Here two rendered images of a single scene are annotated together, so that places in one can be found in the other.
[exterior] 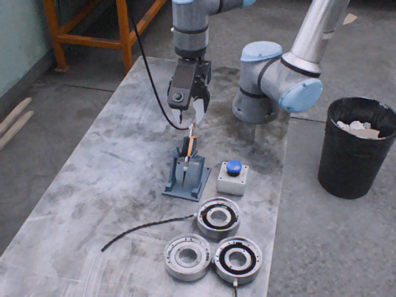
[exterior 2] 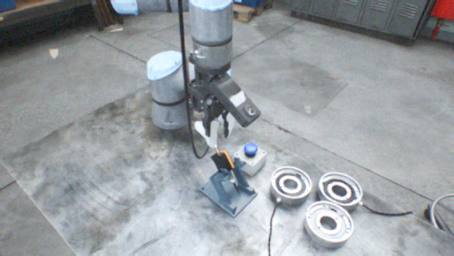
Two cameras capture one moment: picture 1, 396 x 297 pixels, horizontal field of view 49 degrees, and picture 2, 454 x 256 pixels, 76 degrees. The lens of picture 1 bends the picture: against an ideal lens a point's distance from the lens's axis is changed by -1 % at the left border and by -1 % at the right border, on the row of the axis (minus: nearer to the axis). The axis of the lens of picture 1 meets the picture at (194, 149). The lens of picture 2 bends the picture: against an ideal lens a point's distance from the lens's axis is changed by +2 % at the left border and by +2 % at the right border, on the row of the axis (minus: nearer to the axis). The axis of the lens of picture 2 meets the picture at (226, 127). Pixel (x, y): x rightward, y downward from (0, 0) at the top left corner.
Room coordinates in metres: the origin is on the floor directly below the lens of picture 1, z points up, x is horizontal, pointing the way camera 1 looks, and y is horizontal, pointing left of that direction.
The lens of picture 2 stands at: (0.61, 0.45, 1.44)
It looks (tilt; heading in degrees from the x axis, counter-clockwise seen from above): 40 degrees down; 296
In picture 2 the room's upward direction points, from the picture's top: straight up
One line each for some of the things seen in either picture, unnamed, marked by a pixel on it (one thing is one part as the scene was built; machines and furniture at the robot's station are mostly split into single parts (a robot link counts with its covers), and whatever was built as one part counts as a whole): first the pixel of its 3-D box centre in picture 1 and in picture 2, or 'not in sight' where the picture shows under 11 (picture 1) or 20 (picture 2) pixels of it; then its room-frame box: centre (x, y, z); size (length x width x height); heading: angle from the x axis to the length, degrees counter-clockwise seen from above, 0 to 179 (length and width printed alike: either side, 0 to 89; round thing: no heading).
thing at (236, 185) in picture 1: (233, 176); (248, 157); (0.81, -0.10, 0.82); 0.08 x 0.07 x 0.05; 166
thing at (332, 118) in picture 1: (352, 150); not in sight; (1.62, -0.79, 0.21); 0.34 x 0.34 x 0.43
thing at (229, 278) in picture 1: (237, 260); (338, 192); (0.56, -0.09, 0.82); 0.10 x 0.10 x 0.04
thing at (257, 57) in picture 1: (262, 66); (169, 75); (1.14, -0.20, 0.97); 0.13 x 0.12 x 0.14; 32
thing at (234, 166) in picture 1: (233, 171); (250, 152); (0.81, -0.10, 0.85); 0.04 x 0.04 x 0.05
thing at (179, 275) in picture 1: (188, 258); (327, 224); (0.56, 0.01, 0.82); 0.10 x 0.10 x 0.04
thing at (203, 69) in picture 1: (191, 67); (211, 85); (0.87, 0.01, 1.12); 0.09 x 0.08 x 0.12; 164
